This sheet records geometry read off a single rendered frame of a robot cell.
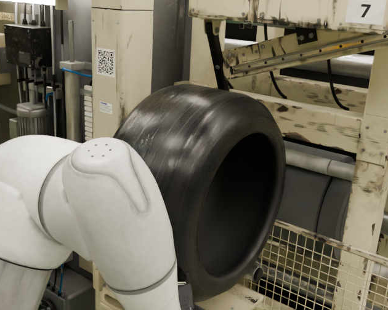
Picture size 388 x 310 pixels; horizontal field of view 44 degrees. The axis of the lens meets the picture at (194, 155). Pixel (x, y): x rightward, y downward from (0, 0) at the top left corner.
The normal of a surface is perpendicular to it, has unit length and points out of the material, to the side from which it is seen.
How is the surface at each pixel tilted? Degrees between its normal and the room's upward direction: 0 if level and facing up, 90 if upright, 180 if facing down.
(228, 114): 44
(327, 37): 90
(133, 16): 90
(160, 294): 104
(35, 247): 94
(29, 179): 59
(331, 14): 90
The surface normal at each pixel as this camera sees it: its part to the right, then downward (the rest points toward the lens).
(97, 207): -0.07, 0.28
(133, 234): 0.40, 0.32
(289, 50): -0.61, 0.22
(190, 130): -0.09, -0.55
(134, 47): 0.79, 0.23
